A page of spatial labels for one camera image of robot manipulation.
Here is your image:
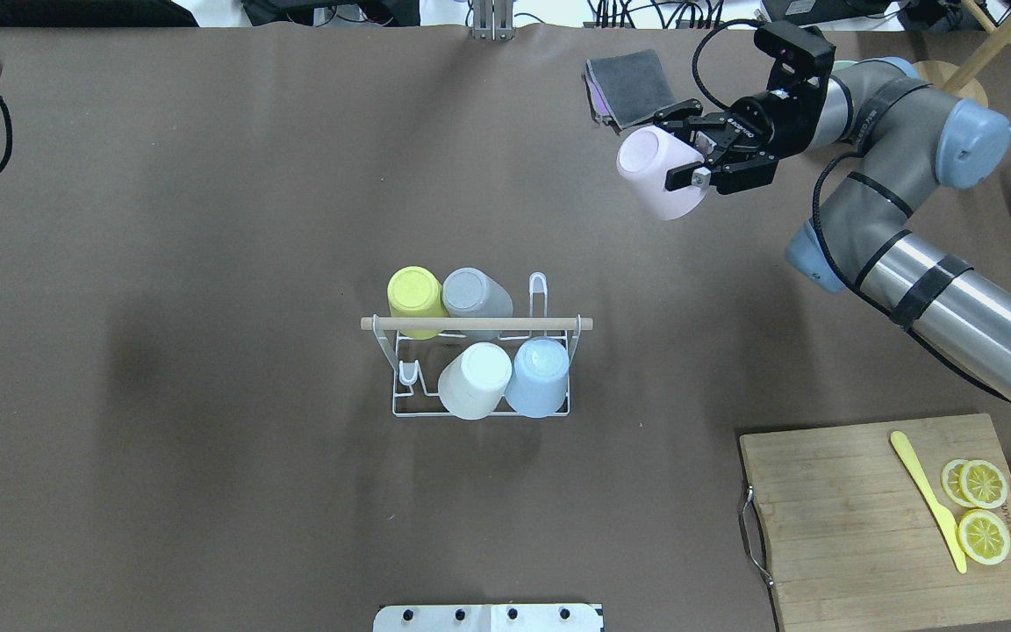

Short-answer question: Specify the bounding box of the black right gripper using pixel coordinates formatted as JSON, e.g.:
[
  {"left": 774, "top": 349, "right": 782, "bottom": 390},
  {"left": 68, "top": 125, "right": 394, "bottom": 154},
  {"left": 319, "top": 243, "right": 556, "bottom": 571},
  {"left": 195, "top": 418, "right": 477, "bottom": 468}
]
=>
[{"left": 653, "top": 90, "right": 822, "bottom": 195}]

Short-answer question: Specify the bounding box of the pink plastic cup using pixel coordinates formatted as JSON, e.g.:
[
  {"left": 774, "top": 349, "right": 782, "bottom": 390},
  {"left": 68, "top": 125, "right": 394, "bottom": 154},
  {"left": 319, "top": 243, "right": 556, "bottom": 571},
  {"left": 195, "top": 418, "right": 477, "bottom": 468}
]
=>
[{"left": 615, "top": 126, "right": 710, "bottom": 220}]

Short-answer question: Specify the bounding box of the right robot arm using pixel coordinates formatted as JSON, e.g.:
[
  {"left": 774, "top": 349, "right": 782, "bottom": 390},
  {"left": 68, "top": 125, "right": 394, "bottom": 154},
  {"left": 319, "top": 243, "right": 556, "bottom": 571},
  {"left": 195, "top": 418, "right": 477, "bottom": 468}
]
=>
[{"left": 631, "top": 49, "right": 1011, "bottom": 403}]

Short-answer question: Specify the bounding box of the blue plastic cup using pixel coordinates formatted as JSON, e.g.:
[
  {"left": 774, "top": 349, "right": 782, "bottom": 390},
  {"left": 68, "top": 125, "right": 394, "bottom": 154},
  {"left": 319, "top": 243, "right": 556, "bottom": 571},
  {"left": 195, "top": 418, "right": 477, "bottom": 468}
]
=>
[{"left": 506, "top": 337, "right": 570, "bottom": 419}]

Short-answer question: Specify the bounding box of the yellow plastic cup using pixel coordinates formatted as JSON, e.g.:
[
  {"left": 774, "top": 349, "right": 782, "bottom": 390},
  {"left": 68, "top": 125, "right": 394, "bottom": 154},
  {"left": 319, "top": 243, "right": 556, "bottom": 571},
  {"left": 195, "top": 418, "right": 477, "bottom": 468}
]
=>
[{"left": 386, "top": 267, "right": 450, "bottom": 319}]

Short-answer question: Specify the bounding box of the white plastic cup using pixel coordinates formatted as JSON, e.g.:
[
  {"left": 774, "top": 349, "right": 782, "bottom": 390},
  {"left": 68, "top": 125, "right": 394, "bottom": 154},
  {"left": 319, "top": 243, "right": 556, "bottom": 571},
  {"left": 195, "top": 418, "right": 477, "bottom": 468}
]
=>
[{"left": 438, "top": 341, "right": 513, "bottom": 420}]

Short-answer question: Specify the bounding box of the grey folded cloth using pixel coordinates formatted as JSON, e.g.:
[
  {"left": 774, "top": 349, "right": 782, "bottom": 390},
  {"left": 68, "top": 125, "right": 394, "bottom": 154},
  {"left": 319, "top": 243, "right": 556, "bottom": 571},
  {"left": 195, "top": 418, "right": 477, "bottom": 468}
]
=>
[{"left": 582, "top": 49, "right": 677, "bottom": 131}]

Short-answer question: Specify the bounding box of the wooden mug tree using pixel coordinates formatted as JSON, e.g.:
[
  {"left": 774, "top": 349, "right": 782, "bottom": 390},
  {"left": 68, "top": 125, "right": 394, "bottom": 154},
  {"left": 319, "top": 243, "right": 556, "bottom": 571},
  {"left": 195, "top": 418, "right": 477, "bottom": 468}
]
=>
[{"left": 912, "top": 1, "right": 1011, "bottom": 105}]

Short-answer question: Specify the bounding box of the bamboo cutting board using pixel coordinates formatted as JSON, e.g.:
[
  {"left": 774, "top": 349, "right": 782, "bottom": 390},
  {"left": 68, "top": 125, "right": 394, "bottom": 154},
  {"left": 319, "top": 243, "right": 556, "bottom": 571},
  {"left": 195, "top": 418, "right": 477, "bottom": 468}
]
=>
[{"left": 739, "top": 413, "right": 1011, "bottom": 631}]

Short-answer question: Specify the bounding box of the lemon slice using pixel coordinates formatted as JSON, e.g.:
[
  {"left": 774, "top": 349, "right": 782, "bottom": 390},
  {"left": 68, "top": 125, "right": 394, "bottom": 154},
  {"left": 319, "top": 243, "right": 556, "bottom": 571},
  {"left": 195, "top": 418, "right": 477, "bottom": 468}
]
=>
[
  {"left": 940, "top": 457, "right": 1008, "bottom": 511},
  {"left": 957, "top": 508, "right": 1011, "bottom": 565}
]

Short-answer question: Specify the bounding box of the yellow plastic knife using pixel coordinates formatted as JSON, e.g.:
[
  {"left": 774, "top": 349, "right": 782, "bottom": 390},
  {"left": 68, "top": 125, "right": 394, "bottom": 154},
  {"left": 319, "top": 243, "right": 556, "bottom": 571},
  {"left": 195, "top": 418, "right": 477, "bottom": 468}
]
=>
[{"left": 888, "top": 429, "right": 968, "bottom": 573}]

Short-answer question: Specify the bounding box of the white column base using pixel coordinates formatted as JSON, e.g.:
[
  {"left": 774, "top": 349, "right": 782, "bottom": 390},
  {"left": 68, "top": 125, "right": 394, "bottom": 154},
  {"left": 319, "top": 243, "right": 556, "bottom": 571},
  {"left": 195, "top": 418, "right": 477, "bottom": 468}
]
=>
[{"left": 372, "top": 601, "right": 606, "bottom": 631}]

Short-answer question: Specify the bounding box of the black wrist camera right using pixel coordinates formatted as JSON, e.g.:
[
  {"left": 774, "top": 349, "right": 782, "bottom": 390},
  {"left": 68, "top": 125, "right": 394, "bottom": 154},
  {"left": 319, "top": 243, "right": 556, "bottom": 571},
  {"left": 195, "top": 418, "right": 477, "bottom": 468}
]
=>
[{"left": 753, "top": 21, "right": 835, "bottom": 96}]

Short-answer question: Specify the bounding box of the aluminium frame post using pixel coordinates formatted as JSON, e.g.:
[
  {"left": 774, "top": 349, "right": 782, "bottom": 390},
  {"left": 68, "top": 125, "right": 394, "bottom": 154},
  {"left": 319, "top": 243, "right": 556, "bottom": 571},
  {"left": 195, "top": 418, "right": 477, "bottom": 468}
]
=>
[{"left": 469, "top": 0, "right": 516, "bottom": 41}]

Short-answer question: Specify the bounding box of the white wire cup holder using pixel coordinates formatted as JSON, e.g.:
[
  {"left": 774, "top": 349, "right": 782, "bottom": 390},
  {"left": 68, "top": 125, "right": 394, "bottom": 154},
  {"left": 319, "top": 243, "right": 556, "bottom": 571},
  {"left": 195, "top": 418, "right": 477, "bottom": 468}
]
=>
[{"left": 361, "top": 267, "right": 593, "bottom": 420}]

